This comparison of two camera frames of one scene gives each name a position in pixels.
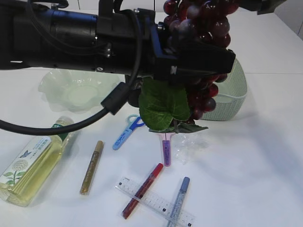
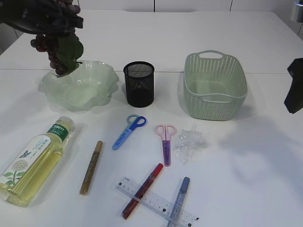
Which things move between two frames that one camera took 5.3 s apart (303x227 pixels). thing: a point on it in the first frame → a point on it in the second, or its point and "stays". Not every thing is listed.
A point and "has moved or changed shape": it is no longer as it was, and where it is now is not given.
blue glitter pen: (173, 220) stays
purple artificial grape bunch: (169, 104) has moved or changed shape
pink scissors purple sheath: (166, 139) stays
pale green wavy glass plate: (76, 91) stays
